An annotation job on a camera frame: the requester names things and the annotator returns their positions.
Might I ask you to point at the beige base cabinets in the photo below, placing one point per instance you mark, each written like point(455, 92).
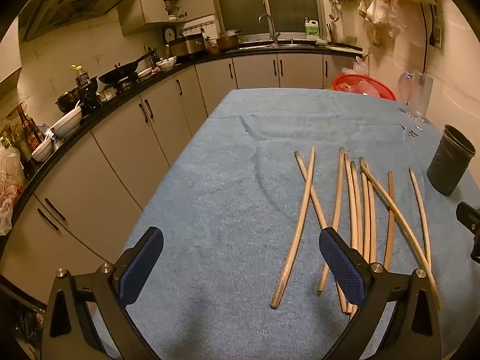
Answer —
point(123, 146)

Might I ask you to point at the chrome sink faucet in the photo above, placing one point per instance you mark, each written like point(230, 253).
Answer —
point(275, 37)

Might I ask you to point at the large white bowl with spoon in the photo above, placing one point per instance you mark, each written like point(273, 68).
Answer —
point(67, 122)

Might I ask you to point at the round kitchen scale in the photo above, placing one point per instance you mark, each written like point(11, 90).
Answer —
point(169, 34)

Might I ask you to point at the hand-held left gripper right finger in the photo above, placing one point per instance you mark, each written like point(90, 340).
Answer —
point(343, 266)

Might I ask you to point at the black kitchen countertop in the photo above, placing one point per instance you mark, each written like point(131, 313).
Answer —
point(210, 59)

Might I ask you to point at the steel kitchen sink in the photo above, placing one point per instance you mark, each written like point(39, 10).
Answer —
point(277, 45)

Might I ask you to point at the small white bowl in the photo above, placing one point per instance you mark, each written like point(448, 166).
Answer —
point(42, 152)

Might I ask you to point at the white plastic bag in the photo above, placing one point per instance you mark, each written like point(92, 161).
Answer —
point(358, 65)

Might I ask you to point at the dark grey utensil holder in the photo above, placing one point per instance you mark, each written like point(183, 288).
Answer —
point(448, 165)

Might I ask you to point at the blue towel table cover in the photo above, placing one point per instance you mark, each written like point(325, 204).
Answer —
point(225, 195)

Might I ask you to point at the yellow-capped oil bottle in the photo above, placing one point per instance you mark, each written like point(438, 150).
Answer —
point(82, 82)

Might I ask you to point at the wooden cutting board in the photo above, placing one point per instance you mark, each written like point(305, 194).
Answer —
point(343, 47)

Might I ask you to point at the small metal bits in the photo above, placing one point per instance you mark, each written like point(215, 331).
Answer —
point(410, 131)

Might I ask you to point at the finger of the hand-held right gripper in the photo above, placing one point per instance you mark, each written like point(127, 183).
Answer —
point(468, 215)

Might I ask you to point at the brown cooking pot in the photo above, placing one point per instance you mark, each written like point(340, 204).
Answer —
point(227, 43)

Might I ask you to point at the crumpled plastic bags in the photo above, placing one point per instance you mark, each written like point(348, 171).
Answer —
point(9, 172)

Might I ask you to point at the dark sauce bottle red label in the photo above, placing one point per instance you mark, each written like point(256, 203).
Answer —
point(30, 135)

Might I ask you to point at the clear plastic bag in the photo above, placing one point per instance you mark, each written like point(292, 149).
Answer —
point(362, 87)

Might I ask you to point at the dark kitchen window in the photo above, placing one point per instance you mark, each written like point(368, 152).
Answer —
point(240, 0)

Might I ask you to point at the red plastic basket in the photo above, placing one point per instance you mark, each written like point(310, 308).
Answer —
point(339, 82)

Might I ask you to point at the wall power outlet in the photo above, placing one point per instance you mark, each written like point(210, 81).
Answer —
point(435, 33)

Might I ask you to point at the black wok pan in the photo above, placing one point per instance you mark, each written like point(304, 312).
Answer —
point(118, 75)

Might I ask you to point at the dark steel pot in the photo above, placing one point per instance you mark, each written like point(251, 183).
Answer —
point(67, 101)

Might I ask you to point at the countertop chopstick container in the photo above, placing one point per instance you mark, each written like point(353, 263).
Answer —
point(330, 32)

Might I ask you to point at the beige open wall cabinet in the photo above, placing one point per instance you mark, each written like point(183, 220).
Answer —
point(150, 7)

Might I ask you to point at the silver countertop appliance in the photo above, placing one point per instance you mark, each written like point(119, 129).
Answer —
point(185, 46)

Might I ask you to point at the bunch of wooden chopsticks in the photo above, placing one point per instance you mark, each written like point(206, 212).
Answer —
point(390, 210)

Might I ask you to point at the black kettle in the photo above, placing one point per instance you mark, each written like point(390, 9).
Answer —
point(153, 55)

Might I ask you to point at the black range hood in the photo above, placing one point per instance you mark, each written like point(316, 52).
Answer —
point(75, 3)

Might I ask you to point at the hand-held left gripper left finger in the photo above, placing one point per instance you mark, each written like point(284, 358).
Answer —
point(144, 266)

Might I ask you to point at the clear glass mug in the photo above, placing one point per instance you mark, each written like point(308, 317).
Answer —
point(420, 93)

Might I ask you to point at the stacked white bowls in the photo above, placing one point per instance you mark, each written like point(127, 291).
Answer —
point(167, 63)

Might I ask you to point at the green detergent bottle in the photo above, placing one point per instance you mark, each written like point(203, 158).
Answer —
point(312, 30)

